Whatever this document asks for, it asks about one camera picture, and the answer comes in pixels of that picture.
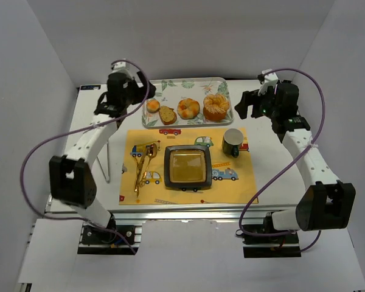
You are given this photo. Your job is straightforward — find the small round bun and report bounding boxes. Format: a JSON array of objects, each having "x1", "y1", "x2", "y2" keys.
[{"x1": 146, "y1": 99, "x2": 160, "y2": 113}]

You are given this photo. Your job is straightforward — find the toasted bread slice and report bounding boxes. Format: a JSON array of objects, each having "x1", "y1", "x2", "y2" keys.
[{"x1": 158, "y1": 106, "x2": 177, "y2": 125}]

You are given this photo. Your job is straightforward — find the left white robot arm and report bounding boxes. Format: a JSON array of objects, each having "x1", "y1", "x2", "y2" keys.
[{"x1": 49, "y1": 69, "x2": 155, "y2": 229}]

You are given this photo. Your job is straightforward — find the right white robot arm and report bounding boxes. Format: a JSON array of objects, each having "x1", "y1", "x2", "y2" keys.
[{"x1": 235, "y1": 83, "x2": 356, "y2": 237}]

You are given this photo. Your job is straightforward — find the dark green mug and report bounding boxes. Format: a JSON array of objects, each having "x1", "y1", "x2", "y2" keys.
[{"x1": 222, "y1": 128, "x2": 244, "y2": 158}]

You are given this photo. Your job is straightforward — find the floral serving tray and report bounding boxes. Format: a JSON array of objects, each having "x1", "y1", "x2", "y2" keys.
[{"x1": 142, "y1": 77, "x2": 234, "y2": 128}]

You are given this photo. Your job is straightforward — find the twisted glazed bun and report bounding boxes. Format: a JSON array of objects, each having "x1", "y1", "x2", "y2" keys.
[{"x1": 177, "y1": 98, "x2": 200, "y2": 119}]

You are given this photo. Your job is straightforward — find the black square plate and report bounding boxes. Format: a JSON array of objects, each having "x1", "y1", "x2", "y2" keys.
[{"x1": 164, "y1": 145, "x2": 212, "y2": 192}]

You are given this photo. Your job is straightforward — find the yellow vehicle print placemat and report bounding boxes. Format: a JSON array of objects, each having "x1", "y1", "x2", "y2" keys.
[{"x1": 119, "y1": 127, "x2": 257, "y2": 205}]

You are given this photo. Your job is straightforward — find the gold fork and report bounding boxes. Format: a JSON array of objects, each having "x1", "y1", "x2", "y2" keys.
[{"x1": 134, "y1": 145, "x2": 153, "y2": 197}]

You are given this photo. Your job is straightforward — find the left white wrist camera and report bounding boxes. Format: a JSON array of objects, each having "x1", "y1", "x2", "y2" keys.
[{"x1": 111, "y1": 61, "x2": 130, "y2": 75}]

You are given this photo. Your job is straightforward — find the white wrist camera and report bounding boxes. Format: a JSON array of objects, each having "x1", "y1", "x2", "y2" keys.
[
  {"x1": 257, "y1": 69, "x2": 279, "y2": 95},
  {"x1": 111, "y1": 61, "x2": 130, "y2": 75}
]

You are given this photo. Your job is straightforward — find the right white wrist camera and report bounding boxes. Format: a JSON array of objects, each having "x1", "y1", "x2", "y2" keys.
[{"x1": 257, "y1": 69, "x2": 279, "y2": 95}]

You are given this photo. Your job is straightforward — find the ring-shaped sugared bread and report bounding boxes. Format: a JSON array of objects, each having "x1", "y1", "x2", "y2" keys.
[{"x1": 203, "y1": 93, "x2": 230, "y2": 122}]

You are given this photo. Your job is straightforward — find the aluminium frame rail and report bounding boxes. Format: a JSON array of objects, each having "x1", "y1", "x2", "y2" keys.
[{"x1": 44, "y1": 194, "x2": 299, "y2": 221}]

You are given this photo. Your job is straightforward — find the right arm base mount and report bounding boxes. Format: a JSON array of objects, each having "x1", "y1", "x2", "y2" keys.
[{"x1": 235, "y1": 212, "x2": 301, "y2": 259}]

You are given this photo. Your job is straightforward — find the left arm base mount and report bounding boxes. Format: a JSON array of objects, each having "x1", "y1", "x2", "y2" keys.
[{"x1": 77, "y1": 224, "x2": 141, "y2": 256}]

